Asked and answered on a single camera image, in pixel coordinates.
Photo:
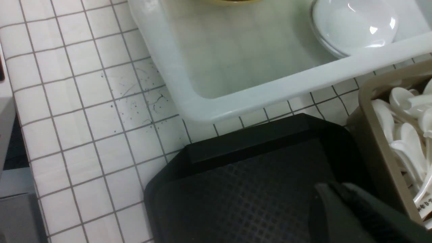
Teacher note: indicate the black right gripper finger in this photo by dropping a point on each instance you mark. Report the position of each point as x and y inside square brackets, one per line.
[345, 213]

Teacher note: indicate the black plastic serving tray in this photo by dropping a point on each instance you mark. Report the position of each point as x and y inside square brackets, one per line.
[253, 185]

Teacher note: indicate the olive plastic spoon bin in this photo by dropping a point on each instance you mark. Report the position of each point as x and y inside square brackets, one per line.
[366, 130]

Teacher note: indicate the lower white dish in tub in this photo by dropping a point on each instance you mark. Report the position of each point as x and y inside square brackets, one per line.
[336, 53]

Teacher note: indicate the white dish in tub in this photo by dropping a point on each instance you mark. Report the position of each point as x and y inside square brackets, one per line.
[352, 26]
[336, 53]

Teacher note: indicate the top white dish in tub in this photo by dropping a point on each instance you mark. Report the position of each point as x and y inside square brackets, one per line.
[352, 26]

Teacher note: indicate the large white plastic tub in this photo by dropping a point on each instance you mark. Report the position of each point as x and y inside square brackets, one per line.
[224, 61]

